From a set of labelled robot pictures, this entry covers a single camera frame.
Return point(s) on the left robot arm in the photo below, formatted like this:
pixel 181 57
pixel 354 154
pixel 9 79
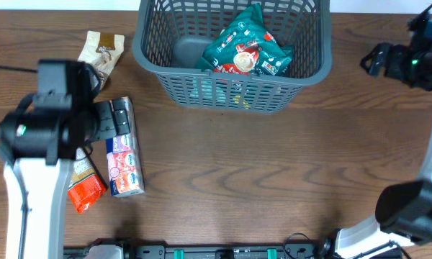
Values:
pixel 38 144

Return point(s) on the Kleenex tissue multipack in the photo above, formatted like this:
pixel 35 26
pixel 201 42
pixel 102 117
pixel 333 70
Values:
pixel 123 160

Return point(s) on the small teal snack packet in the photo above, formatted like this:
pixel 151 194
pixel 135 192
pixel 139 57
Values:
pixel 206 93

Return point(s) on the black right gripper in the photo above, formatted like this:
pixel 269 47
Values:
pixel 384 58

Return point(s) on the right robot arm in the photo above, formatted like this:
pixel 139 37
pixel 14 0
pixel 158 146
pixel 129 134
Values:
pixel 403 214

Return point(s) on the beige brown snack pouch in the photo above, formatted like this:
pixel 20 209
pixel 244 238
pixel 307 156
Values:
pixel 102 51

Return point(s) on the black mounting rail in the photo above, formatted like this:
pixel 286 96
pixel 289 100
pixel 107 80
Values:
pixel 104 248

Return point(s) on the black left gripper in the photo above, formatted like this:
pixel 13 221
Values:
pixel 106 120

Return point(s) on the grey plastic basket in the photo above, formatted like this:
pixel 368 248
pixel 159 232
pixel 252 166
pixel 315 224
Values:
pixel 171 37

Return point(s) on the green Nescafe 3-in-1 bag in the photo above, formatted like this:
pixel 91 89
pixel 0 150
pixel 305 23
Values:
pixel 246 47

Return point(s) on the orange spaghetti packet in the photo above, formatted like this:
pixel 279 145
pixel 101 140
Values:
pixel 86 185

